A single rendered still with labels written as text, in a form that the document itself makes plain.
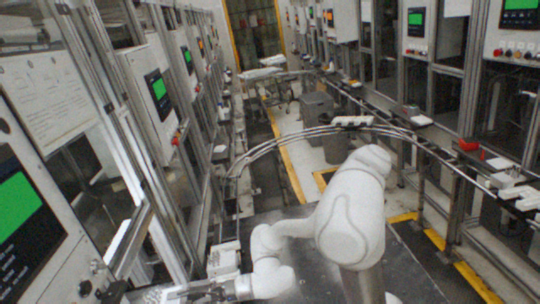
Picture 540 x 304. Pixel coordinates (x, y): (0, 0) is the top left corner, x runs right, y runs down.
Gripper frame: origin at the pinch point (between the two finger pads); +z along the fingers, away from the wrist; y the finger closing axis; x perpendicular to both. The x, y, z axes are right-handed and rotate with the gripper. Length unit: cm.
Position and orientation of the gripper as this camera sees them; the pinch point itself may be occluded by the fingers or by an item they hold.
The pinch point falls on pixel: (178, 300)
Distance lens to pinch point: 124.4
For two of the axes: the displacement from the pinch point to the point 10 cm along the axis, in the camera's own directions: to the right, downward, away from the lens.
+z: -9.8, 1.6, -1.1
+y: -0.8, -8.7, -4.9
